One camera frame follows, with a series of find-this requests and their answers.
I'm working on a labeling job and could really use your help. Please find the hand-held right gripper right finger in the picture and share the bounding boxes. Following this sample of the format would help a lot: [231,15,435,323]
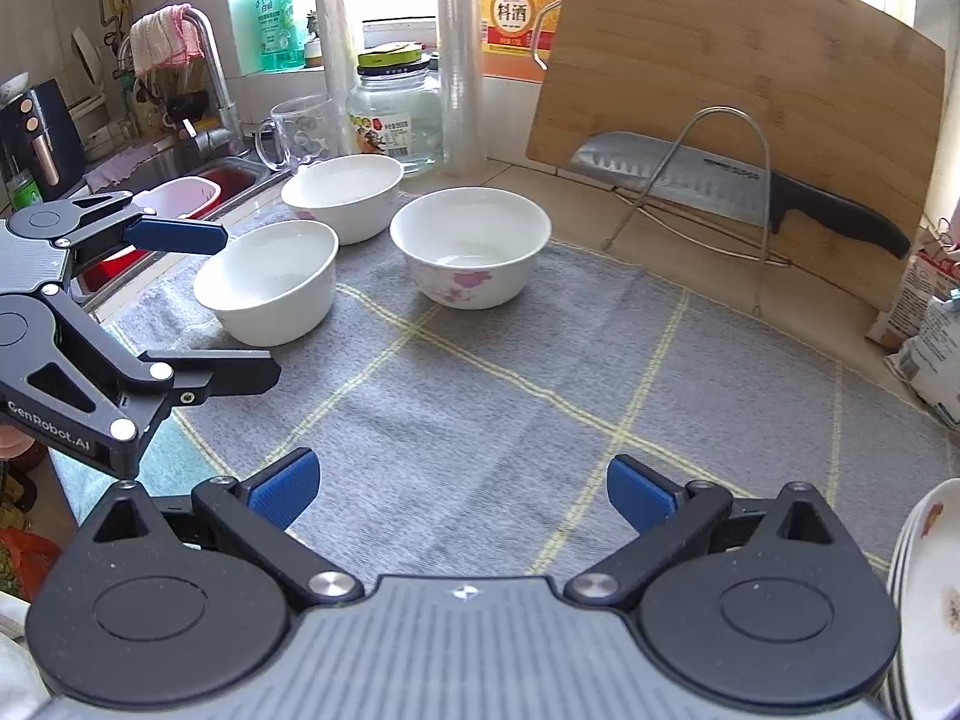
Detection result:
[564,454,835,610]

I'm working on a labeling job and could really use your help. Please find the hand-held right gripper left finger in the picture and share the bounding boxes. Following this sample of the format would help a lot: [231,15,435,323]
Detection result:
[91,448,359,610]

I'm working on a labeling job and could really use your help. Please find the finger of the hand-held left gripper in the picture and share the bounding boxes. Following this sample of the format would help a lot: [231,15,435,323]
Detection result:
[26,315,282,436]
[66,192,230,269]

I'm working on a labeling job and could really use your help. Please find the large white bowl pink flowers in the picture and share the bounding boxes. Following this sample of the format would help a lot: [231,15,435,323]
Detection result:
[389,190,553,310]

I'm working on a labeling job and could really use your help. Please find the stained white plate fruit print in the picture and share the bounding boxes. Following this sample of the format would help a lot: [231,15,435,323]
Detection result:
[896,478,960,720]

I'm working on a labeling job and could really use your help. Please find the white plastic basin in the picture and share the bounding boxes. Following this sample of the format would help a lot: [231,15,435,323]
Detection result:
[131,176,224,222]

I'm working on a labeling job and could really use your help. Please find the red basin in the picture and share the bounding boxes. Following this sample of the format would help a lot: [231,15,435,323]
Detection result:
[199,157,260,200]

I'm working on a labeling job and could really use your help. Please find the steel sink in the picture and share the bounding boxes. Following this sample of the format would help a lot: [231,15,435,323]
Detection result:
[82,135,293,308]

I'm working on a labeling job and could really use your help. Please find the purple cloth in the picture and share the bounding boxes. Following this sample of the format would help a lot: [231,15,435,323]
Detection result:
[84,146,162,192]

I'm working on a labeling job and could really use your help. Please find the black kitchen appliance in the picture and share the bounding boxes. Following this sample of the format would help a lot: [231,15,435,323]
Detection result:
[0,79,87,200]

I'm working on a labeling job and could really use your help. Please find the steel faucet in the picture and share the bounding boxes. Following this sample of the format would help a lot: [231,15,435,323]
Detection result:
[116,7,245,158]

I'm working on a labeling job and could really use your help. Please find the clear glass mug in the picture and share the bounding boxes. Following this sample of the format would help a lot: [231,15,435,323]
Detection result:
[255,94,342,177]

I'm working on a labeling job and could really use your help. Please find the grey and teal checked towel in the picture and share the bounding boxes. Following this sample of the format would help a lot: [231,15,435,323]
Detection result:
[52,199,920,616]

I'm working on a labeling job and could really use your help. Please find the pink towel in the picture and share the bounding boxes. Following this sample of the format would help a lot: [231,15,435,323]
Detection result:
[129,4,205,76]

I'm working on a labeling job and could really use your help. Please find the green dish soap bottle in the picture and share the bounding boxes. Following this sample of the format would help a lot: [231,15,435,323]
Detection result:
[251,0,308,72]

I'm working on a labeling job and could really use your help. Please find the glass jar green lid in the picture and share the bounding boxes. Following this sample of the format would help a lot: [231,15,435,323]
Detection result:
[346,45,445,177]

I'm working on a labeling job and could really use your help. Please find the short clear plastic cup sleeve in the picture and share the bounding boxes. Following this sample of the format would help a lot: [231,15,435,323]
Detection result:
[313,0,361,158]

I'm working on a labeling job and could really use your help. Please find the red plastic bag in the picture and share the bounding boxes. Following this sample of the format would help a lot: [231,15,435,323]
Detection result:
[0,525,61,601]

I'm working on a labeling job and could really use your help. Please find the clear plastic wrap roll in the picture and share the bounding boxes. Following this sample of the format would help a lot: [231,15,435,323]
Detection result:
[435,0,488,170]

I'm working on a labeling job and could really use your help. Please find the white and blue food bag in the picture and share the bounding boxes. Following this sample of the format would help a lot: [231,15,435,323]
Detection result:
[885,289,960,425]

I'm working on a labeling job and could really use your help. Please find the person's white clothing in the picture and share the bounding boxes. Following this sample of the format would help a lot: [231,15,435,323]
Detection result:
[0,600,46,720]

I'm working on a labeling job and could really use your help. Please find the red and white food bag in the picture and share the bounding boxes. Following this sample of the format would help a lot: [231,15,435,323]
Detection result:
[866,221,960,350]

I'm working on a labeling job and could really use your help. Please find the orange cooking wine jug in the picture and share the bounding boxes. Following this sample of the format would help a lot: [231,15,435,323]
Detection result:
[480,0,575,83]

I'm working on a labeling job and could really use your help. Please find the bamboo cutting board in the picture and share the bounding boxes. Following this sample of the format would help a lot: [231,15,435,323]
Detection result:
[525,0,947,312]

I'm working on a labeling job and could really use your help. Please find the metal wire rack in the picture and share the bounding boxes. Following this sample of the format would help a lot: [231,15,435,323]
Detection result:
[602,106,796,318]

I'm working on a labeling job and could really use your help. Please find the black-handled kitchen knife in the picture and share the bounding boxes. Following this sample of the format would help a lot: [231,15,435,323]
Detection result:
[570,131,912,260]

